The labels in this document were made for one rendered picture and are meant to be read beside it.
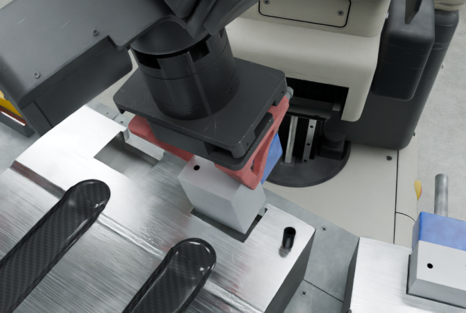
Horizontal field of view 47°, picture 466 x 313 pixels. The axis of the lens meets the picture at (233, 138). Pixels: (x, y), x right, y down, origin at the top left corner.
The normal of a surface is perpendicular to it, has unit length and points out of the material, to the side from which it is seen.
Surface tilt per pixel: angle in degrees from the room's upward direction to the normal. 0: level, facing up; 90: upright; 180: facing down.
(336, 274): 0
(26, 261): 5
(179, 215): 0
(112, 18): 34
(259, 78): 13
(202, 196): 100
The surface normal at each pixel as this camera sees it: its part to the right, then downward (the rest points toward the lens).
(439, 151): 0.02, -0.65
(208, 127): -0.20, -0.61
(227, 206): -0.51, 0.74
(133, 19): 0.25, -0.15
